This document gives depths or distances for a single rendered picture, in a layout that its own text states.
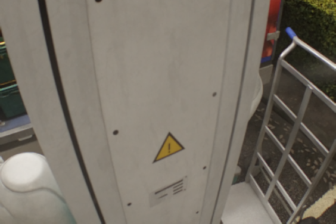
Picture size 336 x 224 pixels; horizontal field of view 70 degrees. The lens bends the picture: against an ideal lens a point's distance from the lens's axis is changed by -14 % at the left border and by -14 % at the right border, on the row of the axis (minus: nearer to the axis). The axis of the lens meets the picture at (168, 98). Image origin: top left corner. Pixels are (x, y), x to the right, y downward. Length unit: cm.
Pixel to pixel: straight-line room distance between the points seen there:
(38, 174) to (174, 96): 33
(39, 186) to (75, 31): 37
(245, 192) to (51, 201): 179
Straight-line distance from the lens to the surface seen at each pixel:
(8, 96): 193
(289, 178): 240
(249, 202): 215
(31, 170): 58
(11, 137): 192
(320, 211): 231
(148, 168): 42
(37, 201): 57
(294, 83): 343
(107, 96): 31
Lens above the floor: 175
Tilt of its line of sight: 36 degrees down
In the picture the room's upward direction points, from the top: straight up
